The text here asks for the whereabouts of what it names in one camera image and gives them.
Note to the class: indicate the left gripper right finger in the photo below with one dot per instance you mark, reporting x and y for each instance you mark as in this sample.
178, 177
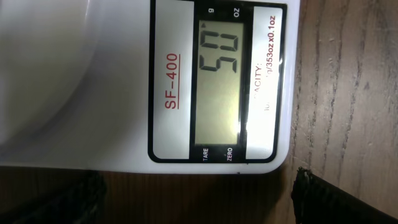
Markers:
318, 202

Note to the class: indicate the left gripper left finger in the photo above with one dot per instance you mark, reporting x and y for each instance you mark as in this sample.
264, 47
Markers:
80, 202

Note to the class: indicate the white digital kitchen scale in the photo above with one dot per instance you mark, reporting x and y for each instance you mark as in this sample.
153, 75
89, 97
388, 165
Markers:
164, 87

